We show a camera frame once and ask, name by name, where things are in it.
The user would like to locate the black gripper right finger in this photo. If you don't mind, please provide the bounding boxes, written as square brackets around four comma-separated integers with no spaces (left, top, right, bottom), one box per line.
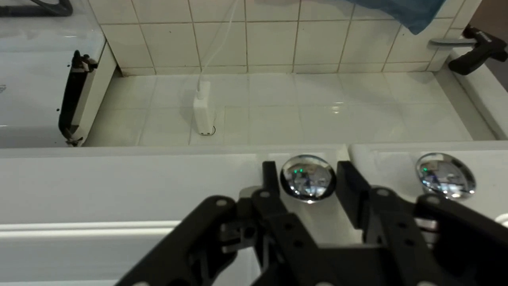
[337,160,508,286]

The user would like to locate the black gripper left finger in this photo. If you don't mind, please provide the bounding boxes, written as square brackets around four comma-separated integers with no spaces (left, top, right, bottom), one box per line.
[114,160,329,286]

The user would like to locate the chrome cabinet knob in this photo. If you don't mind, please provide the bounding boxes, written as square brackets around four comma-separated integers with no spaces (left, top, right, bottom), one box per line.
[280,154,337,203]
[414,152,476,200]

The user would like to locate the blue cloth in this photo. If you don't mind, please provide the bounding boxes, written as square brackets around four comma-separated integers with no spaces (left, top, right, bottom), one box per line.
[351,0,446,35]

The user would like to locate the black faucet handle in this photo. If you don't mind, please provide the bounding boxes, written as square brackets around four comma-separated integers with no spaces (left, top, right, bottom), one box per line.
[429,25,508,74]

